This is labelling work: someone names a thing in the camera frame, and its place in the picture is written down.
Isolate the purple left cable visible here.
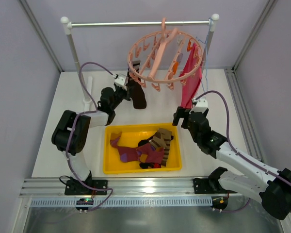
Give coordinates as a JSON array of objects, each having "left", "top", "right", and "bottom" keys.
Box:
[{"left": 65, "top": 62, "right": 118, "bottom": 212}]

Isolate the yellow plastic bin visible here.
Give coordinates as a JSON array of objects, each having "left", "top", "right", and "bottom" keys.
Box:
[{"left": 102, "top": 123, "right": 182, "bottom": 174}]

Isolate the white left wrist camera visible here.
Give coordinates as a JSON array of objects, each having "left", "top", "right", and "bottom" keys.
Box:
[{"left": 114, "top": 74, "right": 129, "bottom": 90}]

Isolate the red yellow argyle sock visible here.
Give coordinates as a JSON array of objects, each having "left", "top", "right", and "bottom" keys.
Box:
[{"left": 139, "top": 163, "right": 161, "bottom": 169}]

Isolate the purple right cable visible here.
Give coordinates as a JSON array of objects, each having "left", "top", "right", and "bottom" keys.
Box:
[{"left": 193, "top": 90, "right": 291, "bottom": 213}]

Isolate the pink towel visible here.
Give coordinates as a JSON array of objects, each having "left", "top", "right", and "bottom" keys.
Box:
[{"left": 180, "top": 43, "right": 202, "bottom": 109}]

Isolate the aluminium mounting rail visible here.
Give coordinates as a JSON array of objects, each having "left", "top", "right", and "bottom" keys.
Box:
[{"left": 19, "top": 176, "right": 245, "bottom": 207}]

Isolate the purple cable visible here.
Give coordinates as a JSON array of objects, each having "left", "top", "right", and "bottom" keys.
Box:
[
  {"left": 65, "top": 62, "right": 118, "bottom": 212},
  {"left": 193, "top": 90, "right": 291, "bottom": 213}
]

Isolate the white metal drying rack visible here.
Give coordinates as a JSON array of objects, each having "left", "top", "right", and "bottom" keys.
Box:
[{"left": 60, "top": 14, "right": 220, "bottom": 115}]

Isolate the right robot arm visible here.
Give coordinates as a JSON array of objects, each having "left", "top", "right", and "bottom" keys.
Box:
[{"left": 173, "top": 107, "right": 291, "bottom": 220}]

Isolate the pink round clip hanger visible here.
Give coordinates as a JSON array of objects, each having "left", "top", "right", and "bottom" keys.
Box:
[{"left": 127, "top": 18, "right": 204, "bottom": 91}]

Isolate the purple yellow patterned sock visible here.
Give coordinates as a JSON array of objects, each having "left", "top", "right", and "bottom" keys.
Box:
[{"left": 136, "top": 143, "right": 164, "bottom": 164}]

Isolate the purple clothes clip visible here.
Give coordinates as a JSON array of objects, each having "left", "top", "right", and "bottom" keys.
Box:
[{"left": 177, "top": 53, "right": 183, "bottom": 63}]

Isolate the beige brown striped sock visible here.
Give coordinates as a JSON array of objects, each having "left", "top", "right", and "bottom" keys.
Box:
[{"left": 149, "top": 128, "right": 174, "bottom": 166}]

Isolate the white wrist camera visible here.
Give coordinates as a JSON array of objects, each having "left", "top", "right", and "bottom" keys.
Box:
[
  {"left": 114, "top": 74, "right": 129, "bottom": 90},
  {"left": 190, "top": 97, "right": 208, "bottom": 114}
]

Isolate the dark brown sock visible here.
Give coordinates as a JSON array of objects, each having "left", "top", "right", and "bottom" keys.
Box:
[{"left": 127, "top": 67, "right": 147, "bottom": 110}]

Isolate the orange clothes clip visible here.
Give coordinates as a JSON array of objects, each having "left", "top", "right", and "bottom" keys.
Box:
[{"left": 172, "top": 62, "right": 179, "bottom": 75}]

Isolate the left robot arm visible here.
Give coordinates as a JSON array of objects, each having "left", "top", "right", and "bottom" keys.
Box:
[{"left": 51, "top": 84, "right": 135, "bottom": 196}]

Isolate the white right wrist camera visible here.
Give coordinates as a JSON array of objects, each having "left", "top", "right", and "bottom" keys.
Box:
[{"left": 190, "top": 97, "right": 208, "bottom": 114}]

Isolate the blue wire hanger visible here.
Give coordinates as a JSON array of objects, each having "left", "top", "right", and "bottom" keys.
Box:
[{"left": 196, "top": 17, "right": 213, "bottom": 93}]

